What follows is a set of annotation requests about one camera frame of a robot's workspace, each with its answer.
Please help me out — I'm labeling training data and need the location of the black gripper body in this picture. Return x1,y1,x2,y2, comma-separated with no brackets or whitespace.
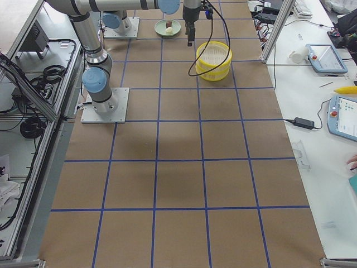
182,0,202,23

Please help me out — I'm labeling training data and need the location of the white bun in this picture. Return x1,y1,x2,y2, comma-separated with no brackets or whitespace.
165,27,173,35

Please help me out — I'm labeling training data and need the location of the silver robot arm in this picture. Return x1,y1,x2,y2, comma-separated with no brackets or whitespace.
102,10,132,36
47,1,180,113

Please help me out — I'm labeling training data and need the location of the green round plate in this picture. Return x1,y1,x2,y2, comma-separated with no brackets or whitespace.
154,20,181,37

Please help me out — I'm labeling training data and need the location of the white paper cup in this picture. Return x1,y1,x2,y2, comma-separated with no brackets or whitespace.
288,51,305,64

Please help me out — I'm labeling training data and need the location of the far teach pendant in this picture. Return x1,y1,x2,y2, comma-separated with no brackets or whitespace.
305,44,348,75

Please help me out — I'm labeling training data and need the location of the teach pendant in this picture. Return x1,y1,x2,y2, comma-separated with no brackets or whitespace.
305,44,348,75
327,95,356,141

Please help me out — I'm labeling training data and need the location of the black power adapter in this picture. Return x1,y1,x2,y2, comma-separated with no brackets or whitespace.
293,117,315,130

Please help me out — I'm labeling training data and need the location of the brown paper table mat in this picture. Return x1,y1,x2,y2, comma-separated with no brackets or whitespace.
39,1,324,267

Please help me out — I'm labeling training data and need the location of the black control box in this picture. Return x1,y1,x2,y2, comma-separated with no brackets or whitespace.
19,20,49,59

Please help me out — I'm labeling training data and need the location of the yellow corn toy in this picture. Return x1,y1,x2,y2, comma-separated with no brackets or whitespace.
334,86,357,94

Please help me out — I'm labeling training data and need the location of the near teach pendant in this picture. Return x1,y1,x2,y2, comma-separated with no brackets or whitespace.
327,95,356,141

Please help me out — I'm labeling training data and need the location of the white cloth pile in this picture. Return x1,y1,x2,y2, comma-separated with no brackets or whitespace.
0,154,21,216

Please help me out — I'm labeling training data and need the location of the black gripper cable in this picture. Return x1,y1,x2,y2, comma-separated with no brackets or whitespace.
187,0,231,78

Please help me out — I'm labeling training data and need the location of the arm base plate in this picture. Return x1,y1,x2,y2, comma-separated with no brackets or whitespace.
80,88,129,123
103,17,140,39

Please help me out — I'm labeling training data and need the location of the aluminium frame post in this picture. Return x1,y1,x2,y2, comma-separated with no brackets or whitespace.
260,0,295,64

